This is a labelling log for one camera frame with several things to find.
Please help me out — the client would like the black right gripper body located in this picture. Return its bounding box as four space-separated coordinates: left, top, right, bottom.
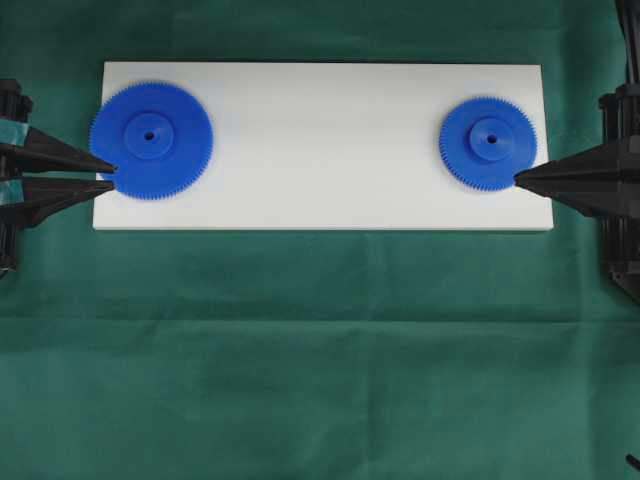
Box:
598 83 640 266

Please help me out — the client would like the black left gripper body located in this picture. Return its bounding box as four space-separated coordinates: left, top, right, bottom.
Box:
0 79 35 274

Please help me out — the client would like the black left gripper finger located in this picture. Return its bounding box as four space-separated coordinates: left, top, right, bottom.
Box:
10 125 116 175
1 177 115 228

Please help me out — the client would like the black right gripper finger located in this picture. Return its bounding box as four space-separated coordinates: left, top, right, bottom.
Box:
514 141 623 181
517 180 623 218

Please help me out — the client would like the large blue gear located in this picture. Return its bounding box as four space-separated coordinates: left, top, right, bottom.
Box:
88 81 214 201

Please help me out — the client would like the small blue gear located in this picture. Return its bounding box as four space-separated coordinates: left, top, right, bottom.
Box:
438 97 538 192

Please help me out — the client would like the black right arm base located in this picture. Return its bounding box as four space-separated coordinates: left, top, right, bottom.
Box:
605 258 640 303

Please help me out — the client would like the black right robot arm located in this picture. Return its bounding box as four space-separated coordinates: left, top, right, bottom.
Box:
514 1 639 277

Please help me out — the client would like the green table cloth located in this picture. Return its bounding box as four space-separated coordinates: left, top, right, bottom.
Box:
1 1 639 479

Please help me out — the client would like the white rectangular board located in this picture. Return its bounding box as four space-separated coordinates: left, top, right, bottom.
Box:
93 61 554 231

